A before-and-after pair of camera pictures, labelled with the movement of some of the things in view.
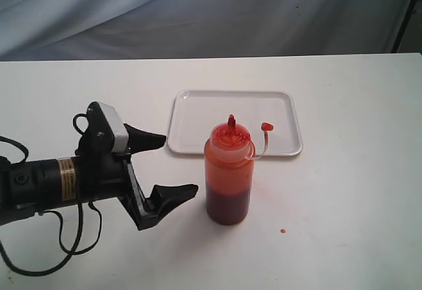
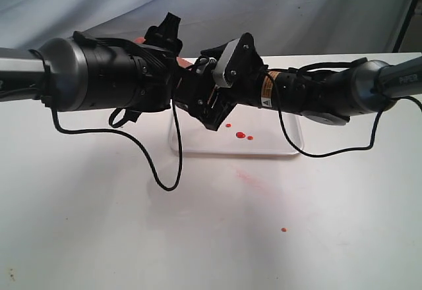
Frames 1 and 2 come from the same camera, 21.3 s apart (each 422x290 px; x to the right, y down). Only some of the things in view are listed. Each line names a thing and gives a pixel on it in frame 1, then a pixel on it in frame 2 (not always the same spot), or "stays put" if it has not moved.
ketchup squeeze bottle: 229,155 to 182,63
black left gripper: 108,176 to 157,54
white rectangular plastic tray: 271,118 stays put
